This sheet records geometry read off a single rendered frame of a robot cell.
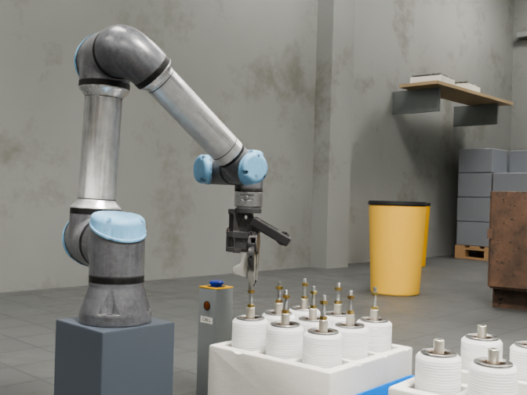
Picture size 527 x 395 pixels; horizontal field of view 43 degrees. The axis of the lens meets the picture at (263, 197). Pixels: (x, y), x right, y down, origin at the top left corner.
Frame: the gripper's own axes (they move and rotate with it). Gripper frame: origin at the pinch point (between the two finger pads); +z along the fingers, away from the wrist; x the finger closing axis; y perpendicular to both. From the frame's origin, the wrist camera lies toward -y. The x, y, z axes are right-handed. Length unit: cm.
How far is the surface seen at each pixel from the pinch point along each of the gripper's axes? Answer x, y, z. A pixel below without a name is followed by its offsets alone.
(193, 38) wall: -283, 89, -134
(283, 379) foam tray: 16.1, -10.2, 20.6
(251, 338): 4.6, -0.5, 13.7
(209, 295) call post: -9.6, 13.8, 5.2
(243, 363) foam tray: 9.0, 0.7, 19.0
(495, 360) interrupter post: 37, -55, 8
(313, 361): 17.0, -17.2, 15.6
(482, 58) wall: -638, -172, -197
